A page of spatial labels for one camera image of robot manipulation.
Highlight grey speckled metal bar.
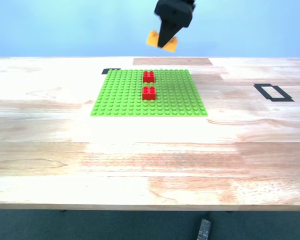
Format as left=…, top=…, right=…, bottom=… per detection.
left=196, top=218, right=213, bottom=240

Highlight green studded baseplate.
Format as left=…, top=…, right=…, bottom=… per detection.
left=90, top=69, right=209, bottom=118

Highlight yellow toy brick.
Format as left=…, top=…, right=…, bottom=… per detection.
left=146, top=29, right=179, bottom=54

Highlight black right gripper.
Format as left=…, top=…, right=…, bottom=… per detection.
left=153, top=0, right=197, bottom=49

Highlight red square toy brick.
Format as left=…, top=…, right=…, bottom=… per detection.
left=141, top=86, right=157, bottom=102
left=142, top=70, right=156, bottom=84

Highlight short black tape strip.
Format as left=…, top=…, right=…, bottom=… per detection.
left=101, top=67, right=122, bottom=75

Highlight black tape rectangle outline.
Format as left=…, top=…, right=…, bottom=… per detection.
left=253, top=83, right=295, bottom=103

